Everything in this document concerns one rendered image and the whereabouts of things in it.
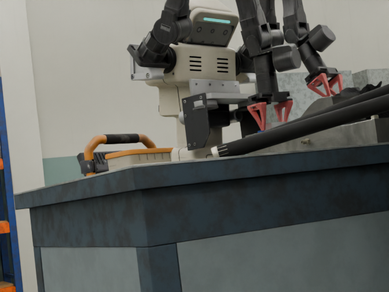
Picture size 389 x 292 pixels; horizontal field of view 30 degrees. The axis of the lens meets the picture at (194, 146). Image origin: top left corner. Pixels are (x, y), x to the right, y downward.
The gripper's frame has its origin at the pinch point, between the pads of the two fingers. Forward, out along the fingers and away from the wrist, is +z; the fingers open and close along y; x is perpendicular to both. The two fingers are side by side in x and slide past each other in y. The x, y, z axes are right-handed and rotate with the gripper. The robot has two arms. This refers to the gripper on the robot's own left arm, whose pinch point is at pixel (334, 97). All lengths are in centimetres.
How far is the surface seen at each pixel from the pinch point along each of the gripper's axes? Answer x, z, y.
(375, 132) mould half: -32, 34, -54
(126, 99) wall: 359, -269, 298
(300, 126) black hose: -33, 33, -82
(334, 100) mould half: -25, 21, -50
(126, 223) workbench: -14, 39, -113
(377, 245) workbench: -28, 57, -70
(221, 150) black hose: -22, 31, -91
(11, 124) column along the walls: 382, -257, 170
